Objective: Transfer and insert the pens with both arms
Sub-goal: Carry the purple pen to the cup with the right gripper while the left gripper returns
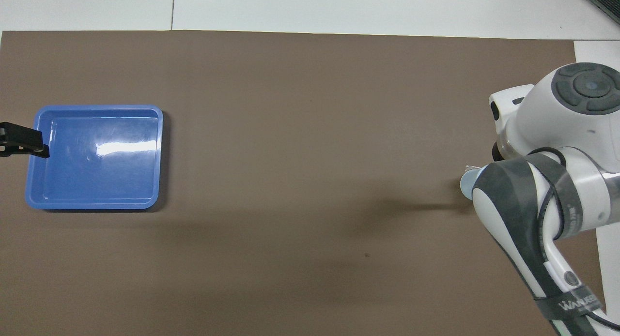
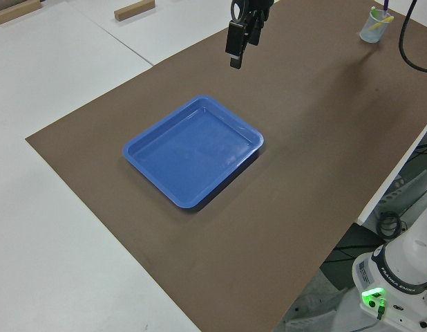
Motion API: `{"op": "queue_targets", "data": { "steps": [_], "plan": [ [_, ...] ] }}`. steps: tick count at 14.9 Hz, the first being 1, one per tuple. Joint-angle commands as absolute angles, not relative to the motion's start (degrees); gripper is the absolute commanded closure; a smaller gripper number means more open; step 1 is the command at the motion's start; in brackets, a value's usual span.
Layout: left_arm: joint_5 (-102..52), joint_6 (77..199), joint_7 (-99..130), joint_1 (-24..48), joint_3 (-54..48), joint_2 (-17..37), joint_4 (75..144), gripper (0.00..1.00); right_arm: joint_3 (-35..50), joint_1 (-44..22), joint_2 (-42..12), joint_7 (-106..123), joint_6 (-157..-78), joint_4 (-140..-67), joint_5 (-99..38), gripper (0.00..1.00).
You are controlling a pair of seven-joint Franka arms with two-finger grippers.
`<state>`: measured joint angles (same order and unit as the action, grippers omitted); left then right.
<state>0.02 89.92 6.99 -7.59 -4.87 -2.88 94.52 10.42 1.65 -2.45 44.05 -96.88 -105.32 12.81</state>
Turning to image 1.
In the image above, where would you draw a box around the blue plastic tray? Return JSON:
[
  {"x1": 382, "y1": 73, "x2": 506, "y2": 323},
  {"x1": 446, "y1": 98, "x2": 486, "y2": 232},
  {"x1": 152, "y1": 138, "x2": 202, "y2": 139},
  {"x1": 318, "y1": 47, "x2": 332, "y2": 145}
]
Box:
[{"x1": 25, "y1": 105, "x2": 164, "y2": 210}]

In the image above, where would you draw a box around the translucent plastic cup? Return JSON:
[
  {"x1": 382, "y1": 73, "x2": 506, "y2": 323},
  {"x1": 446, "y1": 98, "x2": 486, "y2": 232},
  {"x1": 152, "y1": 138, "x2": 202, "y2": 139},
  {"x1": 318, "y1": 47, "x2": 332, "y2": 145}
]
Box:
[{"x1": 459, "y1": 166, "x2": 485, "y2": 201}]

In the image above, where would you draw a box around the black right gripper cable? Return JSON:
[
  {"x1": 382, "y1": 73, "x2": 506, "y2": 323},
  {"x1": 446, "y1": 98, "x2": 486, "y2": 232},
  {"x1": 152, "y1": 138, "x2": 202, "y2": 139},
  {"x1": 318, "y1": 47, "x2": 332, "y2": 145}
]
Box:
[{"x1": 528, "y1": 147, "x2": 568, "y2": 241}]

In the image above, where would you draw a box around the printed strap on right arm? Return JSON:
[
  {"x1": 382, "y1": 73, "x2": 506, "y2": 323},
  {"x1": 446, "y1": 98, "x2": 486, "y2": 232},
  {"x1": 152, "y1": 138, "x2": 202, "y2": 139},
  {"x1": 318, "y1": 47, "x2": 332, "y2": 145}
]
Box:
[{"x1": 534, "y1": 289, "x2": 605, "y2": 323}]

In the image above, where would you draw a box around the dark grey ribbed device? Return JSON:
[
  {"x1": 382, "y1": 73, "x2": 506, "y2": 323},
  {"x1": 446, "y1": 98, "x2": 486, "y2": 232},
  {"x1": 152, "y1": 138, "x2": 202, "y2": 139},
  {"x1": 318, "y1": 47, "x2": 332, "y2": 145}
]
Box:
[{"x1": 585, "y1": 0, "x2": 620, "y2": 26}]

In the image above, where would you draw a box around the brown table mat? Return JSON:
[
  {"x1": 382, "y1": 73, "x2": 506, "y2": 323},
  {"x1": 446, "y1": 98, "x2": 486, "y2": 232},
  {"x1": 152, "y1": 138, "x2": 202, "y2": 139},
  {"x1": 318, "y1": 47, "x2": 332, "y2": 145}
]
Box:
[{"x1": 0, "y1": 30, "x2": 610, "y2": 336}]

